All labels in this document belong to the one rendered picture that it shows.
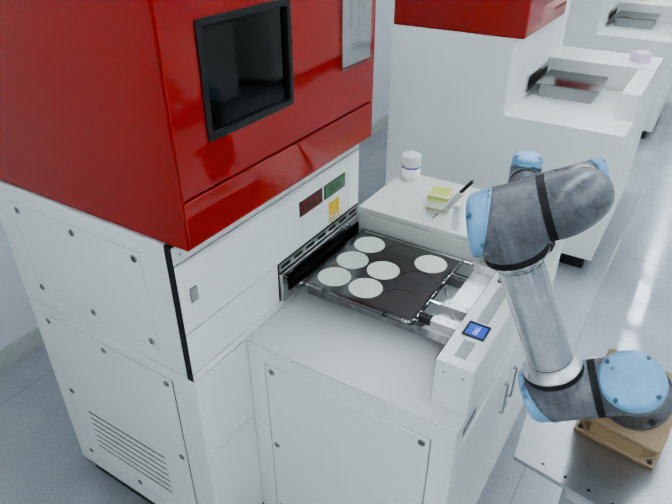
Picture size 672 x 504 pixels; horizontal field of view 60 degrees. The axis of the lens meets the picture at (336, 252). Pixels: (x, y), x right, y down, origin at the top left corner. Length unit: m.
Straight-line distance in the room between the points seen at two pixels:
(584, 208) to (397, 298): 0.78
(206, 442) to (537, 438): 0.87
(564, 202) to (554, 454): 0.65
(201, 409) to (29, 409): 1.36
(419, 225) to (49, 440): 1.71
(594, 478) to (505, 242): 0.62
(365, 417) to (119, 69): 0.99
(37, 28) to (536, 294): 1.10
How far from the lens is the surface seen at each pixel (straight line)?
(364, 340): 1.64
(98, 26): 1.23
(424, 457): 1.55
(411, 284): 1.73
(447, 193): 1.96
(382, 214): 1.96
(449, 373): 1.41
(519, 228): 1.01
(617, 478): 1.46
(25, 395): 2.96
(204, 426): 1.68
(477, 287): 1.78
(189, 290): 1.41
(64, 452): 2.65
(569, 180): 1.02
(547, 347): 1.18
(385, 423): 1.53
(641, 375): 1.25
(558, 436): 1.49
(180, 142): 1.19
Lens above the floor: 1.89
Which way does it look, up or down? 32 degrees down
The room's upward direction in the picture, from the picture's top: straight up
